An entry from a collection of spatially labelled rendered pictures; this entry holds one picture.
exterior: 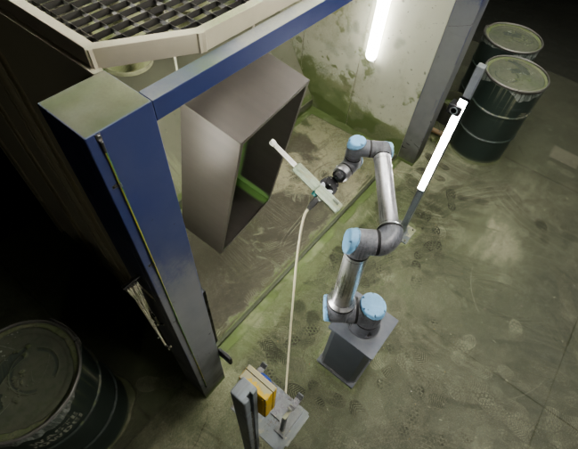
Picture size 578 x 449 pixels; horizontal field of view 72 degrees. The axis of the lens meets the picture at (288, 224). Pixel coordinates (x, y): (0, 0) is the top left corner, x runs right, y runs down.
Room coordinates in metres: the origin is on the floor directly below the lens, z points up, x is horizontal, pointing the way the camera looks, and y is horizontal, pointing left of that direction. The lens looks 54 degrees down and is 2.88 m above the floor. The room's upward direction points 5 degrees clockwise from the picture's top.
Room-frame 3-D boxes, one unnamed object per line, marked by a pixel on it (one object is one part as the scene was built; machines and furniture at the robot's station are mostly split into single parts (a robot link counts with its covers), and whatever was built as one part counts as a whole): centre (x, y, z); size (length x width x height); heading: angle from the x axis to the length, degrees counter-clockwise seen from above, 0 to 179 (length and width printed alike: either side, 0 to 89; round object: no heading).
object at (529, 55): (4.02, -2.06, 0.44); 0.59 x 0.58 x 0.89; 47
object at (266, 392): (0.34, 0.05, 1.42); 0.12 x 0.06 x 0.26; 55
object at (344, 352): (0.96, -0.50, 0.32); 0.31 x 0.31 x 0.64; 55
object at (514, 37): (4.02, -2.06, 0.86); 0.54 x 0.54 x 0.01
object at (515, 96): (3.38, -1.93, 0.44); 0.59 x 0.58 x 0.89; 160
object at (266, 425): (0.41, 0.01, 0.78); 0.31 x 0.23 x 0.01; 55
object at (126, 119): (0.73, 0.46, 1.14); 0.18 x 0.18 x 2.29; 55
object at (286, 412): (0.43, 0.00, 0.95); 0.26 x 0.15 x 0.32; 55
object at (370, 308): (0.96, -0.49, 0.83); 0.17 x 0.15 x 0.18; 91
